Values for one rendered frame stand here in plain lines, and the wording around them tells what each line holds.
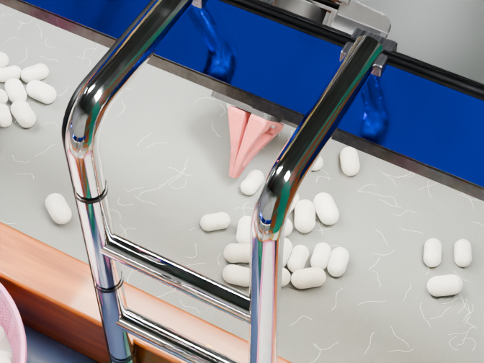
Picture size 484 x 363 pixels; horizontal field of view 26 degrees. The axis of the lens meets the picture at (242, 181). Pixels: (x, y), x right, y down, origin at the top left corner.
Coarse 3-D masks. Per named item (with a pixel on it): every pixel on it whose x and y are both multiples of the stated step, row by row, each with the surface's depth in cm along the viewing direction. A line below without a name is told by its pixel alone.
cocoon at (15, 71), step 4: (0, 68) 124; (4, 68) 124; (8, 68) 124; (12, 68) 124; (16, 68) 124; (20, 68) 125; (0, 72) 124; (4, 72) 124; (8, 72) 124; (12, 72) 124; (16, 72) 124; (20, 72) 124; (0, 76) 124; (4, 76) 124; (8, 76) 124; (12, 76) 124; (16, 76) 124; (20, 76) 125; (0, 80) 124; (4, 80) 124
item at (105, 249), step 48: (192, 0) 80; (144, 48) 76; (384, 48) 77; (96, 96) 73; (336, 96) 73; (96, 144) 74; (288, 144) 71; (96, 192) 78; (288, 192) 69; (96, 240) 83; (96, 288) 89; (192, 288) 82; (144, 336) 93
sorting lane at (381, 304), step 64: (64, 64) 127; (0, 128) 121; (128, 128) 121; (192, 128) 121; (0, 192) 115; (64, 192) 115; (128, 192) 115; (192, 192) 115; (256, 192) 115; (320, 192) 115; (384, 192) 115; (448, 192) 115; (192, 256) 110; (384, 256) 110; (448, 256) 110; (320, 320) 106; (384, 320) 106; (448, 320) 106
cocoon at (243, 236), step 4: (244, 216) 111; (248, 216) 111; (240, 220) 111; (244, 220) 111; (248, 220) 110; (240, 224) 111; (244, 224) 110; (248, 224) 110; (240, 228) 110; (244, 228) 110; (248, 228) 110; (240, 232) 110; (244, 232) 110; (248, 232) 110; (236, 236) 110; (240, 236) 110; (244, 236) 109; (248, 236) 110; (240, 240) 110; (244, 240) 109; (248, 240) 110
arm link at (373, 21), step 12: (336, 0) 110; (348, 0) 109; (348, 12) 110; (360, 12) 109; (372, 12) 109; (336, 24) 109; (348, 24) 109; (360, 24) 109; (372, 24) 109; (384, 24) 109; (384, 36) 109
